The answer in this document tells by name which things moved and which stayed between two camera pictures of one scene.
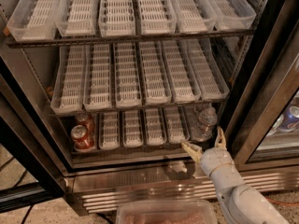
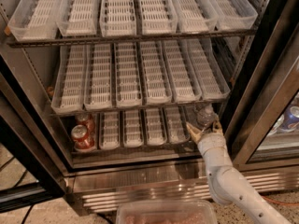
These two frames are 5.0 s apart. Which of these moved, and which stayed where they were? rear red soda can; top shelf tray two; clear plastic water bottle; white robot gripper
Moved: white robot gripper
Stayed: top shelf tray two; clear plastic water bottle; rear red soda can
